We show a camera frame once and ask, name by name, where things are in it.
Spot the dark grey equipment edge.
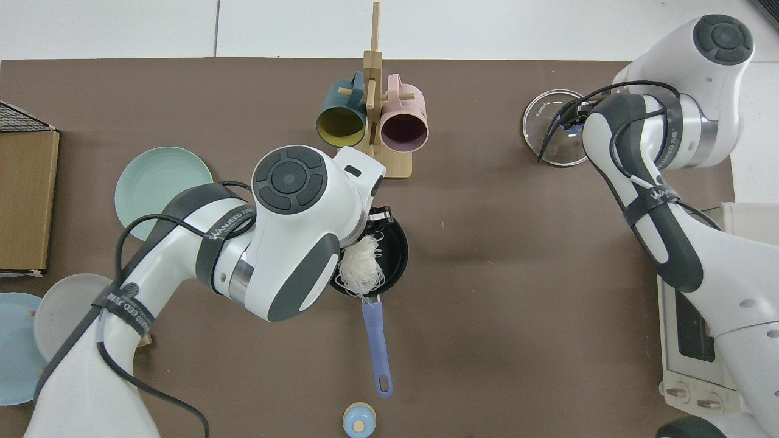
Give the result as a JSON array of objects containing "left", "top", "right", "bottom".
[{"left": 750, "top": 0, "right": 779, "bottom": 31}]

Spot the wooden plate rack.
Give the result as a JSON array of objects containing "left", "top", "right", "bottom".
[{"left": 29, "top": 310, "right": 153, "bottom": 373}]

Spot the grey plate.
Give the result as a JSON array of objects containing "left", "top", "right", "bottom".
[{"left": 33, "top": 273, "right": 116, "bottom": 363}]

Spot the brown table cloth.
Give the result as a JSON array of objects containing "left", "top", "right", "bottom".
[{"left": 0, "top": 58, "right": 736, "bottom": 438}]

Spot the pink cup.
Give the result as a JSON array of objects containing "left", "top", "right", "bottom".
[{"left": 380, "top": 74, "right": 430, "bottom": 153}]

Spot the white vermicelli bundle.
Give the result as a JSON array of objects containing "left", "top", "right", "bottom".
[{"left": 337, "top": 233, "right": 386, "bottom": 299}]

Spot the dark teal cup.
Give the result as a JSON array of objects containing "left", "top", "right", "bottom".
[{"left": 315, "top": 71, "right": 368, "bottom": 149}]

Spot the pale toaster oven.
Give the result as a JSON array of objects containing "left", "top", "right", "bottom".
[{"left": 657, "top": 202, "right": 779, "bottom": 414}]

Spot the small blue round thing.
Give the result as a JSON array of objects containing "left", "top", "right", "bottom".
[{"left": 343, "top": 403, "right": 377, "bottom": 438}]

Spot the glass lid with blue knob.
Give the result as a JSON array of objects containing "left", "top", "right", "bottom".
[{"left": 522, "top": 89, "right": 594, "bottom": 167}]

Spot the green plate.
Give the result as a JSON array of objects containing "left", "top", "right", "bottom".
[{"left": 114, "top": 146, "right": 215, "bottom": 242}]

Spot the light blue plate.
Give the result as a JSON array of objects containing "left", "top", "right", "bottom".
[{"left": 0, "top": 292, "right": 48, "bottom": 406}]

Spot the black pot with purple handle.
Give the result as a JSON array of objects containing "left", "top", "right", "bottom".
[{"left": 329, "top": 210, "right": 410, "bottom": 399}]

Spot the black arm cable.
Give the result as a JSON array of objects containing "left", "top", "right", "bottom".
[
  {"left": 538, "top": 80, "right": 722, "bottom": 232},
  {"left": 96, "top": 180, "right": 256, "bottom": 438}
]

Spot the wire basket with wooden floor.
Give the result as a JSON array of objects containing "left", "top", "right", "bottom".
[{"left": 0, "top": 100, "right": 60, "bottom": 279}]

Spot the wooden cup stand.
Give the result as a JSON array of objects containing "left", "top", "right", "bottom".
[{"left": 336, "top": 1, "right": 422, "bottom": 179}]

